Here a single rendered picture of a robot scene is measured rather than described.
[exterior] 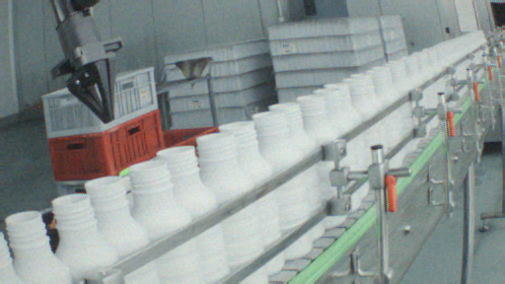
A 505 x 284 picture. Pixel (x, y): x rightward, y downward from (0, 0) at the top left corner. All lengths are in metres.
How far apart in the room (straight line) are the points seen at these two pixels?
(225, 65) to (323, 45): 1.22
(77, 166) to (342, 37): 4.57
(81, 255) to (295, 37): 7.19
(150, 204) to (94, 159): 2.72
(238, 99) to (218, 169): 7.46
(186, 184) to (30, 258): 0.24
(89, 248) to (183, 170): 0.18
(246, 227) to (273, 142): 0.13
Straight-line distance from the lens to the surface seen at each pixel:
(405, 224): 1.18
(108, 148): 3.31
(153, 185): 0.61
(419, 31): 11.32
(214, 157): 0.71
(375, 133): 1.09
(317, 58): 7.62
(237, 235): 0.72
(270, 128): 0.81
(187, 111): 8.53
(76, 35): 0.89
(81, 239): 0.53
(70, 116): 3.37
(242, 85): 8.17
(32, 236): 0.50
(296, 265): 0.82
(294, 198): 0.82
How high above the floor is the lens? 1.27
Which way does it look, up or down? 9 degrees down
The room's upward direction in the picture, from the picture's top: 8 degrees counter-clockwise
